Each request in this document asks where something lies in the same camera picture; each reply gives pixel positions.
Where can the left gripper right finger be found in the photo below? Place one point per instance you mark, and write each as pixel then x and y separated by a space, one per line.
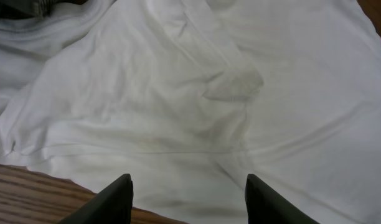
pixel 266 206

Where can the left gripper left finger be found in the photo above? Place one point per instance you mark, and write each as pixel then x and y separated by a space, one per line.
pixel 112 205

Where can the white t-shirt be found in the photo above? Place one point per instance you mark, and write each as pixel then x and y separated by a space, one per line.
pixel 189 97

